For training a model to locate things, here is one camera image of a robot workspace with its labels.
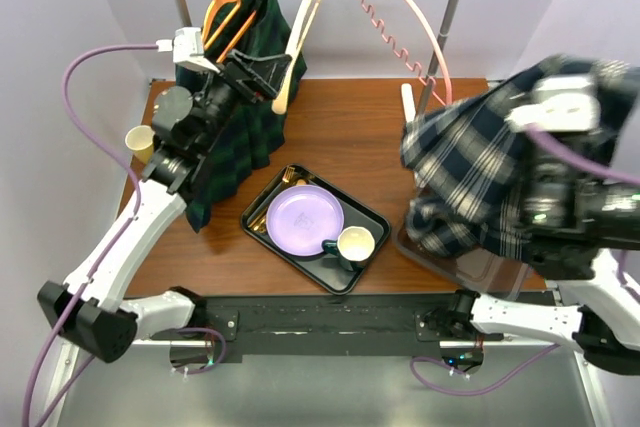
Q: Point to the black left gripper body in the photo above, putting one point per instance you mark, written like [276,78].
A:
[220,97]

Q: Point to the beige hanger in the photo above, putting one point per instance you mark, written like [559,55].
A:
[304,18]

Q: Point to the pink hanger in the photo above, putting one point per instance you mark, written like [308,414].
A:
[428,65]

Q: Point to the navy white plaid skirt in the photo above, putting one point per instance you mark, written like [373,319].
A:
[468,163]

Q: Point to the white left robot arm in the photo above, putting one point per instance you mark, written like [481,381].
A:
[89,309]

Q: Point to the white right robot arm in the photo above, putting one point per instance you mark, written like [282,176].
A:
[580,221]

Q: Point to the dark green plaid skirt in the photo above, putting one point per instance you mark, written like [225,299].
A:
[254,131]

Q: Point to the orange hanger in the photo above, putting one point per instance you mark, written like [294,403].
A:
[225,25]

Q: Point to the yellow mug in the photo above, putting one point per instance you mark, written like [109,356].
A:
[140,141]

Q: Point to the gold cutlery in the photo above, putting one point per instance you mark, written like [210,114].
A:
[290,178]

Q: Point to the purple plate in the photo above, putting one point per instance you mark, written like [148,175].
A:
[301,218]

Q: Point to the dark green cream mug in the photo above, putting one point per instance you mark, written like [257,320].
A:
[353,248]

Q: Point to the black tray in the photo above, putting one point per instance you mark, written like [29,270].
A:
[323,268]

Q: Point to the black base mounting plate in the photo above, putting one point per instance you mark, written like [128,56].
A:
[325,325]

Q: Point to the clear plastic bin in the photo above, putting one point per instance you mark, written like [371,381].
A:
[477,270]

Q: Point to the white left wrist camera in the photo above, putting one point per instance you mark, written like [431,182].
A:
[187,50]

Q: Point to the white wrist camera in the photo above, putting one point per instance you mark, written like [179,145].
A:
[562,103]
[187,50]

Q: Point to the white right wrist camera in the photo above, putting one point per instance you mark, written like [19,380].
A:
[562,103]

